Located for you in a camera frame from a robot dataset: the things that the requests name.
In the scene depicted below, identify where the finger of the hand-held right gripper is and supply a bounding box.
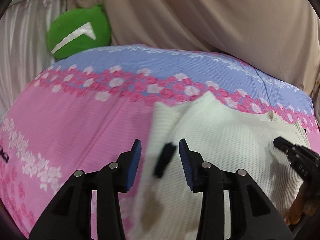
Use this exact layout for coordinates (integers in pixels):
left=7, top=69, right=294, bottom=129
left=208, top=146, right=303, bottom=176
left=273, top=137, right=299, bottom=159

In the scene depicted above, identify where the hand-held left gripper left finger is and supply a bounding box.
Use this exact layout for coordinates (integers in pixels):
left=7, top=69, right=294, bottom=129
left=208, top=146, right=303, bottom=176
left=29, top=139, right=142, bottom=240

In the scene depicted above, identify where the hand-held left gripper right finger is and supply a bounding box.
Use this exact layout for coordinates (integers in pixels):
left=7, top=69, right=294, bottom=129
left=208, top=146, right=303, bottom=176
left=179, top=138, right=293, bottom=240

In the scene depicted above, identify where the white red navy knit sweater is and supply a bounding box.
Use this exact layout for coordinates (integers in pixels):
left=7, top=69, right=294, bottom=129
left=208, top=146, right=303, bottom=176
left=135, top=91, right=312, bottom=240

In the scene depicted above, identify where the person's right hand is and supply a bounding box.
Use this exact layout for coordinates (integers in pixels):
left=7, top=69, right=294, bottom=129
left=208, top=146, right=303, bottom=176
left=285, top=179, right=320, bottom=227

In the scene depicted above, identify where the pink floral bedsheet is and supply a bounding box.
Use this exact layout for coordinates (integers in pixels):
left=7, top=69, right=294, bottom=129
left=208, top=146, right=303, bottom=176
left=0, top=44, right=320, bottom=240

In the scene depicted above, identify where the green round pillow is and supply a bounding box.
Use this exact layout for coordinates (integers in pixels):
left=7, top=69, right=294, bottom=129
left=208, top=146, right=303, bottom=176
left=46, top=3, right=112, bottom=61

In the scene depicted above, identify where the beige draped cloth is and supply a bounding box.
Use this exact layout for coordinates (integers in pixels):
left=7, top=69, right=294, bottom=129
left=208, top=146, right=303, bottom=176
left=67, top=0, right=320, bottom=98

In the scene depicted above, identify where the white satin curtain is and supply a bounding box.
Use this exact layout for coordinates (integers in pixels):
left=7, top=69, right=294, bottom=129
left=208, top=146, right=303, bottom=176
left=0, top=0, right=75, bottom=120

